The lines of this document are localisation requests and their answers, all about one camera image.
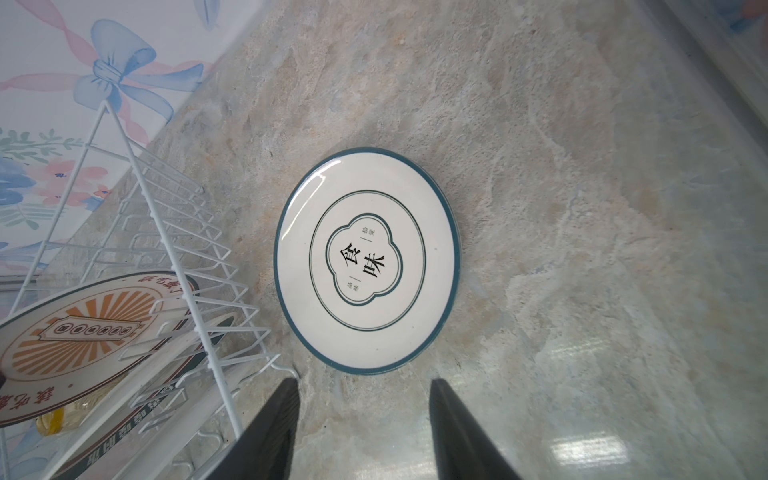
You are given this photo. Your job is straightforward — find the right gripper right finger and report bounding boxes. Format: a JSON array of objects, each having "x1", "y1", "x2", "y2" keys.
[{"x1": 429, "y1": 378, "x2": 521, "y2": 480}]

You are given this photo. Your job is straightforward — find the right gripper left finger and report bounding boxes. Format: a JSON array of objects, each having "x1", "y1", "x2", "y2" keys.
[{"x1": 208, "y1": 378, "x2": 300, "y2": 480}]

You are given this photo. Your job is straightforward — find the orange sunburst plate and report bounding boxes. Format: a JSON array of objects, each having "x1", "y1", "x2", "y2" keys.
[{"x1": 1, "y1": 270, "x2": 199, "y2": 427}]

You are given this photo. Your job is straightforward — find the green red rim plate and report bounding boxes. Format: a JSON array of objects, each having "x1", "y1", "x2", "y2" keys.
[{"x1": 40, "y1": 328, "x2": 206, "y2": 479}]

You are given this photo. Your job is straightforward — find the yellow glass cup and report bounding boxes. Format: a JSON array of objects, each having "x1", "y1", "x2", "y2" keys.
[{"x1": 35, "y1": 384, "x2": 115, "y2": 437}]

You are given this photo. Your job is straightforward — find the white wire dish rack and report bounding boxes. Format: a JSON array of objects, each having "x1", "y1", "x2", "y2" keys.
[{"x1": 1, "y1": 103, "x2": 282, "y2": 479}]

